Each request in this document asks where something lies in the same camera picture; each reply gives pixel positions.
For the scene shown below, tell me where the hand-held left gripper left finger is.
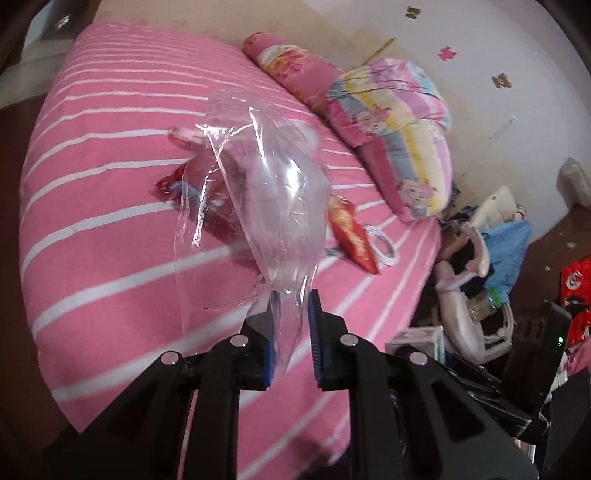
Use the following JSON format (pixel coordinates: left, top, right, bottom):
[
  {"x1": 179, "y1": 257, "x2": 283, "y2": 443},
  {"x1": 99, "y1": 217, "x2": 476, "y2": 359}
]
[{"x1": 44, "y1": 290, "x2": 282, "y2": 480}]

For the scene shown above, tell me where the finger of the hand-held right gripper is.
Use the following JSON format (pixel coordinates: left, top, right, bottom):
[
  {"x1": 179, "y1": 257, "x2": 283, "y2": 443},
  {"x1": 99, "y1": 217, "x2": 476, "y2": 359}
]
[{"x1": 443, "y1": 353, "x2": 550, "y2": 439}]

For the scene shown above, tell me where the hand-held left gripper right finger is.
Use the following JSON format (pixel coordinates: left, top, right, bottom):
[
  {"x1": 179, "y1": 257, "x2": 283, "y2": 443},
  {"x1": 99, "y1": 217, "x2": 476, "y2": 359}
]
[{"x1": 307, "y1": 288, "x2": 541, "y2": 480}]

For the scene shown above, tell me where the white tape roll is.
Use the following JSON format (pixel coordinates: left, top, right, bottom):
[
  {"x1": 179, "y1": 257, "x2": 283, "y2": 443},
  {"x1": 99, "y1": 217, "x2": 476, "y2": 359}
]
[{"x1": 362, "y1": 224, "x2": 397, "y2": 267}]

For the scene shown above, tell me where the clear plastic bag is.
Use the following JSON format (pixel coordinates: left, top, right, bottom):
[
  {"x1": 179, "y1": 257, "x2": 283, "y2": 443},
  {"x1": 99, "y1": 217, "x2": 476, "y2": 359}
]
[{"x1": 173, "y1": 89, "x2": 333, "y2": 379}]

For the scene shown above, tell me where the red printed bag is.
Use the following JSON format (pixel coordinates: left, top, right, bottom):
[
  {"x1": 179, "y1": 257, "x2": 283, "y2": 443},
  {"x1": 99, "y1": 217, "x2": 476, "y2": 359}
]
[{"x1": 560, "y1": 256, "x2": 591, "y2": 347}]

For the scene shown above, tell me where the pink white plastic chair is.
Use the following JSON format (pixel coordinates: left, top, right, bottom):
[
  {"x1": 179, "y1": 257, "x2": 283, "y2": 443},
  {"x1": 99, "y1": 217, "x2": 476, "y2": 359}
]
[{"x1": 434, "y1": 226, "x2": 513, "y2": 365}]

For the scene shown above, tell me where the white box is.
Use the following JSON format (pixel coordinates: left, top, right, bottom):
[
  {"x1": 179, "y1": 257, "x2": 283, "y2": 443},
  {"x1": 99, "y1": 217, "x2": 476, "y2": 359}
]
[{"x1": 385, "y1": 325, "x2": 446, "y2": 363}]

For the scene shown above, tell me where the blue cloth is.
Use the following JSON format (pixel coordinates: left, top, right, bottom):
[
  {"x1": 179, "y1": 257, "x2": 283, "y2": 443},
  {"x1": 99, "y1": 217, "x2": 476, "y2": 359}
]
[{"x1": 482, "y1": 219, "x2": 532, "y2": 296}]

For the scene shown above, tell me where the red orange snack wrapper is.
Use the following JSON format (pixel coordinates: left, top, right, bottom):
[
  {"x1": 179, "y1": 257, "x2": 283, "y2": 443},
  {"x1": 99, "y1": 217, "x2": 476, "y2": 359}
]
[{"x1": 325, "y1": 194, "x2": 382, "y2": 276}]

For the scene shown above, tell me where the white plastic appliance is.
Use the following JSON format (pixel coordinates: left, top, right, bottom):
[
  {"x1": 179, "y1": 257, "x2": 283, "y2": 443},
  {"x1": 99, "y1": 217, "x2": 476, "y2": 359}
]
[{"x1": 471, "y1": 185, "x2": 518, "y2": 227}]

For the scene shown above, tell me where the white plastic container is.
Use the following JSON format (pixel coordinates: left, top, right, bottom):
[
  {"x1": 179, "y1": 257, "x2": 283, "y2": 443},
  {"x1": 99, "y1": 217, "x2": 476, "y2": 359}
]
[{"x1": 561, "y1": 157, "x2": 591, "y2": 206}]

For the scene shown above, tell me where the striped cartoon pillow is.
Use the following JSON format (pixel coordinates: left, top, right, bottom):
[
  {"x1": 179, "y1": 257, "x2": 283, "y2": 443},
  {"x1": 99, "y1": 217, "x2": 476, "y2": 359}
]
[
  {"x1": 358, "y1": 120, "x2": 455, "y2": 222},
  {"x1": 323, "y1": 58, "x2": 452, "y2": 148}
]

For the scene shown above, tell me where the pink striped bed sheet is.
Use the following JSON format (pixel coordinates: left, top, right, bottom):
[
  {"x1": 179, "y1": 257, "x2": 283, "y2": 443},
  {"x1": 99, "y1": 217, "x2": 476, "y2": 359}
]
[{"x1": 18, "y1": 18, "x2": 444, "y2": 467}]

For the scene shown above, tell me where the pink floral pillow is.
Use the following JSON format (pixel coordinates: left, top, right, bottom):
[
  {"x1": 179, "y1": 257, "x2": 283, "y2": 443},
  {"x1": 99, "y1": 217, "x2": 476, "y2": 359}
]
[{"x1": 243, "y1": 32, "x2": 345, "y2": 116}]

